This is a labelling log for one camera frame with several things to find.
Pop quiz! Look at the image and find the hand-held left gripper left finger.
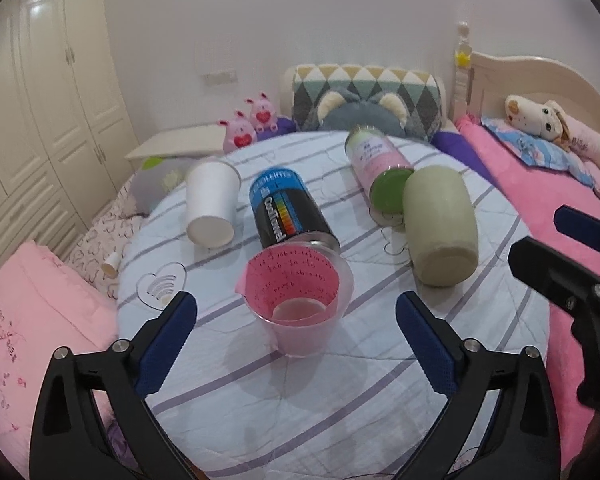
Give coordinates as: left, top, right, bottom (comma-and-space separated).
29, 291, 216, 480

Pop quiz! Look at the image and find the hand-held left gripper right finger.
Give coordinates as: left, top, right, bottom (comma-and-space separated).
395, 291, 562, 480

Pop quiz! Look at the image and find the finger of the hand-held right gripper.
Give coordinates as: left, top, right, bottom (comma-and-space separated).
553, 204, 600, 257
508, 237, 600, 317

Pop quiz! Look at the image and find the white paper cup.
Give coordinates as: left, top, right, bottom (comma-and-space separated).
185, 157, 242, 249

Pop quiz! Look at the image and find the pale green cup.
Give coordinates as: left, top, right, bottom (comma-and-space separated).
402, 164, 479, 289

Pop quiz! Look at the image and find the clear cup with pink paper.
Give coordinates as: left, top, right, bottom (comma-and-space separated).
236, 241, 354, 359

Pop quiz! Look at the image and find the blue printed pillow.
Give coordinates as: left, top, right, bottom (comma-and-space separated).
481, 116, 600, 188

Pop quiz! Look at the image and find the cream dog plush toy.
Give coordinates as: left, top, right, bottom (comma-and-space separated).
504, 94, 600, 183

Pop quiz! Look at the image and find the heart print bedsheet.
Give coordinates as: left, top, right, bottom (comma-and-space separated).
70, 175, 148, 301

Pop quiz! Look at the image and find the pink floral pillow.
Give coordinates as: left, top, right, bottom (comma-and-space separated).
0, 240, 121, 456

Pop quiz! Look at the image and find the cream bed headboard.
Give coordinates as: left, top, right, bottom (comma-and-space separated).
450, 20, 600, 171

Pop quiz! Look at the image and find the purple cloth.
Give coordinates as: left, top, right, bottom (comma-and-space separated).
430, 127, 476, 168

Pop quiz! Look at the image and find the black and blue canister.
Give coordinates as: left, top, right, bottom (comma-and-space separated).
249, 166, 342, 257

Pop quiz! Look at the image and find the pink canister with green lid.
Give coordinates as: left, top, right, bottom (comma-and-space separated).
345, 124, 417, 225

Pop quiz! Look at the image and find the white flat board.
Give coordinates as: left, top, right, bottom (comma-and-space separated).
125, 124, 228, 162

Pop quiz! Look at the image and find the grey bear cushion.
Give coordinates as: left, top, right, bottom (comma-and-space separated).
316, 91, 410, 137

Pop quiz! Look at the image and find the cream wardrobe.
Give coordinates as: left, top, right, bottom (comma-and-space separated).
0, 0, 141, 281

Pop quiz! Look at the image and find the triangle patterned pillow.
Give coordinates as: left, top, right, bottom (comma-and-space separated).
290, 64, 443, 142

